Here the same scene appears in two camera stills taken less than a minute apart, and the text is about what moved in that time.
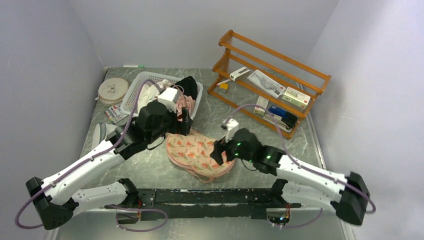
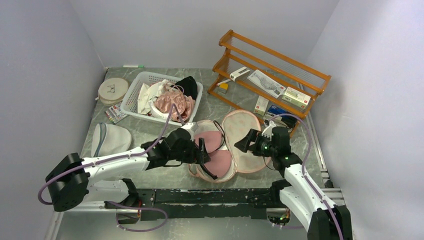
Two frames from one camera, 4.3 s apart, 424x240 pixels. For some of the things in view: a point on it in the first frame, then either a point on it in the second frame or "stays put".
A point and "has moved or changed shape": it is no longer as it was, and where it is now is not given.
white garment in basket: [148, 92] stays put
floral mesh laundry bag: [194, 154] has moved or changed shape
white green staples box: [296, 97] stays put
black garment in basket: [189, 86] stays put
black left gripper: [182, 127] -> [198, 156]
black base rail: [160, 204] stays put
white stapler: [239, 73] stays put
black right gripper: [219, 146] -> [254, 136]
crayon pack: [115, 114] stays put
